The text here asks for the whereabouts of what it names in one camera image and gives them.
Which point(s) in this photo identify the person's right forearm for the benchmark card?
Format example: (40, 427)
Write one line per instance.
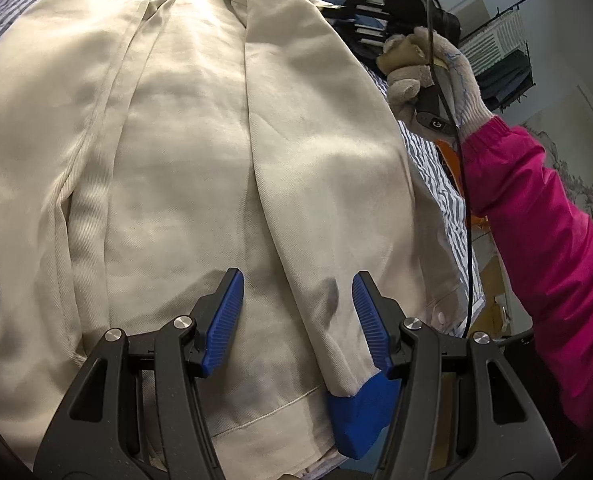
(536, 240)

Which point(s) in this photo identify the person's right hand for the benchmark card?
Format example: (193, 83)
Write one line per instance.
(456, 75)

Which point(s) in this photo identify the beige and blue work jacket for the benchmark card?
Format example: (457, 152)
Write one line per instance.
(176, 160)

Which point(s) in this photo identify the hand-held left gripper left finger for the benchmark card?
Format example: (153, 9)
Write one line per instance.
(224, 320)

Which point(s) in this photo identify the striped hanging towel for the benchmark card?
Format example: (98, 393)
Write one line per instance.
(496, 35)

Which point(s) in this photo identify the dark hanging clothes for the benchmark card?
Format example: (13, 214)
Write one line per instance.
(506, 77)

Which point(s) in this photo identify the landscape wall painting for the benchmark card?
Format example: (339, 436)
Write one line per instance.
(571, 170)

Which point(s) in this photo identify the black metal clothes rack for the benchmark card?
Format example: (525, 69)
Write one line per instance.
(528, 60)

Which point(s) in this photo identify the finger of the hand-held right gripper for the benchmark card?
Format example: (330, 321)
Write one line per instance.
(337, 10)

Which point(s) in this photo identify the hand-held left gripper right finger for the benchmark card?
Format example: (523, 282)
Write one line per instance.
(371, 320)

